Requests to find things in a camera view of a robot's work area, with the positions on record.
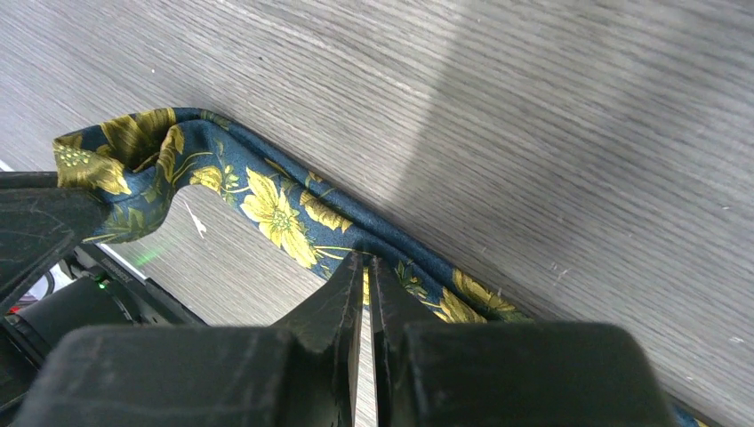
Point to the blue yellow floral tie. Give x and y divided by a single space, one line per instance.
135 164

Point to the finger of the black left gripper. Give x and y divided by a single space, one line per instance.
40 223

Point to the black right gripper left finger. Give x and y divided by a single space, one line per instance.
300 371

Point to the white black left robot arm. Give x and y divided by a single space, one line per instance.
52 282

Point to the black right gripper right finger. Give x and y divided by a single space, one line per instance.
432 373

